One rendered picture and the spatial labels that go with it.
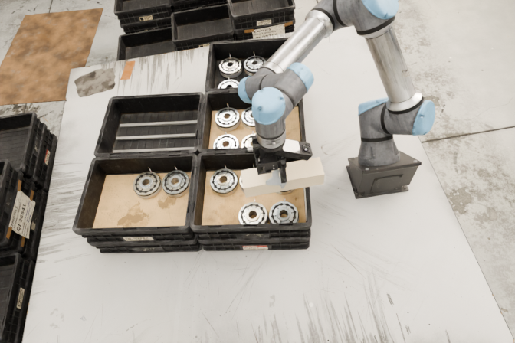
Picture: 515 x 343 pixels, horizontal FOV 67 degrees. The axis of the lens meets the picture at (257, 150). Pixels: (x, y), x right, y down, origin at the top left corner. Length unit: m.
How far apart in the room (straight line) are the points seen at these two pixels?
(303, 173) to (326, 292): 0.48
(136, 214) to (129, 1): 2.09
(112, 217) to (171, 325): 0.43
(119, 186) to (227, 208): 0.44
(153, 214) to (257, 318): 0.52
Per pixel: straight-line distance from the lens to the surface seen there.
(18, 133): 2.68
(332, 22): 1.24
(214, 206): 1.43
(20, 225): 2.28
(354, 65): 2.02
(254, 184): 1.14
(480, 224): 2.49
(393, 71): 1.27
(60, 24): 4.02
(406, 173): 1.51
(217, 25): 2.82
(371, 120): 1.42
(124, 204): 1.54
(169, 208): 1.47
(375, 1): 1.16
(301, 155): 1.04
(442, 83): 3.04
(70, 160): 1.93
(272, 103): 0.86
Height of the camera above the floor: 2.10
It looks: 56 degrees down
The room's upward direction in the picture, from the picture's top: 9 degrees counter-clockwise
